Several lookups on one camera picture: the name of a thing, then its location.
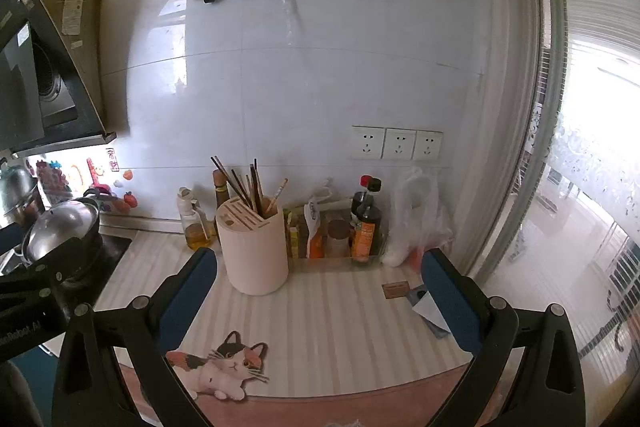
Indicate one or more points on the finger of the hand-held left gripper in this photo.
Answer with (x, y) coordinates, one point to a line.
(60, 264)

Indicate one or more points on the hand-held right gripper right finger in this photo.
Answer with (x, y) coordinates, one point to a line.
(450, 302)

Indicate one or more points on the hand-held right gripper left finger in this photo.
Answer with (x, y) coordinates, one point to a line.
(192, 292)

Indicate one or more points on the set of wooden chopsticks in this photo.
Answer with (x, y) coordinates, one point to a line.
(256, 192)

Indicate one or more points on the person's left forearm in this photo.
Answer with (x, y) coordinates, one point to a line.
(20, 397)

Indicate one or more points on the black wok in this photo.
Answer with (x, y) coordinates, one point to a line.
(92, 247)

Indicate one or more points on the steel wok lid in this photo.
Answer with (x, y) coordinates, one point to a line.
(60, 227)

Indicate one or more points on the blue base cabinet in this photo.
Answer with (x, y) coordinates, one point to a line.
(42, 357)

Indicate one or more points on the black glass gas stove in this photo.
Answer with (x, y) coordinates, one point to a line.
(117, 252)

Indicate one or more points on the glass oil dispenser bottle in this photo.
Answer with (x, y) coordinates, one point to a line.
(195, 227)

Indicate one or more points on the steel steamer pot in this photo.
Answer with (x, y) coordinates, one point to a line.
(15, 194)

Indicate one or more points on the clear plastic bag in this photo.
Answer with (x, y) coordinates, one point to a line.
(417, 217)

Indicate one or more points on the dark sauce bottle red label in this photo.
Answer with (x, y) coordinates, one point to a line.
(220, 192)

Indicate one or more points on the soy sauce bottle orange label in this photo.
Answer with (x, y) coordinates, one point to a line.
(366, 237)

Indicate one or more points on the yellow seasoning box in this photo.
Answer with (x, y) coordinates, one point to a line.
(292, 234)

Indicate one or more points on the striped cat print mat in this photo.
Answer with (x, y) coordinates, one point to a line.
(325, 317)

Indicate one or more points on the jar with brown lid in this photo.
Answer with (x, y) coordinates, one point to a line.
(338, 239)

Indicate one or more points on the dark bottle with red cap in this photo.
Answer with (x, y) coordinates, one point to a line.
(359, 199)

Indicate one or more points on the white and orange seasoning bag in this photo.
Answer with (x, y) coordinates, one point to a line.
(316, 232)

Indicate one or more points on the black range hood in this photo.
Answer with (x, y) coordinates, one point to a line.
(30, 82)

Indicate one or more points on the colourful festive wall sticker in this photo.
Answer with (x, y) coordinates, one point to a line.
(50, 174)

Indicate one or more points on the red character wall sticker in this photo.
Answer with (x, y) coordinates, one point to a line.
(113, 159)

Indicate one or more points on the white wall socket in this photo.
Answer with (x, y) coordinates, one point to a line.
(399, 144)
(368, 142)
(428, 145)

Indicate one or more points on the window with grey frame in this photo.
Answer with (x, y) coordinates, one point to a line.
(575, 157)

